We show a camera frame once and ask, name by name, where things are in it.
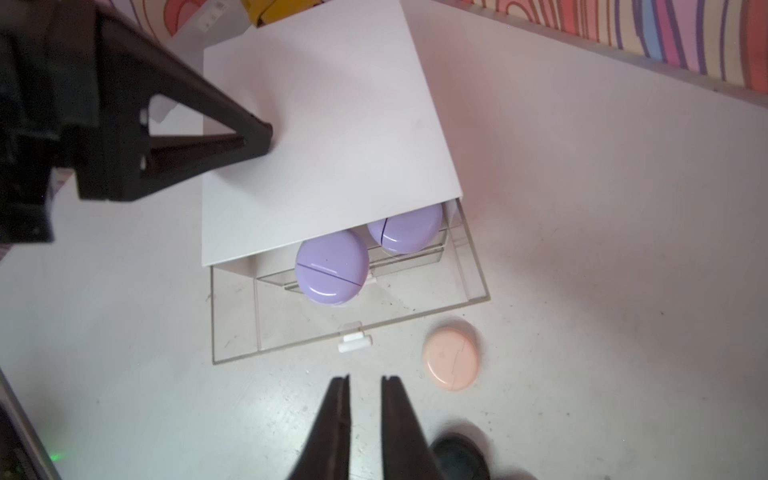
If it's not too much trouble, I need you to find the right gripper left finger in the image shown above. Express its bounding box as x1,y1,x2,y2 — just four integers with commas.
288,376,351,480

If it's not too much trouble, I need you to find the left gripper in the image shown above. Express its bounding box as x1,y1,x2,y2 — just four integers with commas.
1,1,273,243

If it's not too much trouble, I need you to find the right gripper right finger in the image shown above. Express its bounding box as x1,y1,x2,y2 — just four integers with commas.
381,376,442,480

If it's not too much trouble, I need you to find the clear top drawer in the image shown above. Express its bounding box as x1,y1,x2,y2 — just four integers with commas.
210,199,490,365

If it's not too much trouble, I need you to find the purple earphone case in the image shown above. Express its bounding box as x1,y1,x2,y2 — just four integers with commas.
295,230,369,306
367,204,443,254

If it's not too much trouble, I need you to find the white drawer cabinet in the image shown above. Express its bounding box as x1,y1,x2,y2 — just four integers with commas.
201,1,462,266

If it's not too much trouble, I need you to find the black earphone case left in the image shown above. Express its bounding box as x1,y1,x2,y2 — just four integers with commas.
430,432,491,480

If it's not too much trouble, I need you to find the pink earphone case left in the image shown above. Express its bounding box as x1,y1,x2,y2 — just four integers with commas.
422,328,480,391

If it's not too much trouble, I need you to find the yellow box on black disc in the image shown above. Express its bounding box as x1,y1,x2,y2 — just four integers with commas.
241,0,324,28

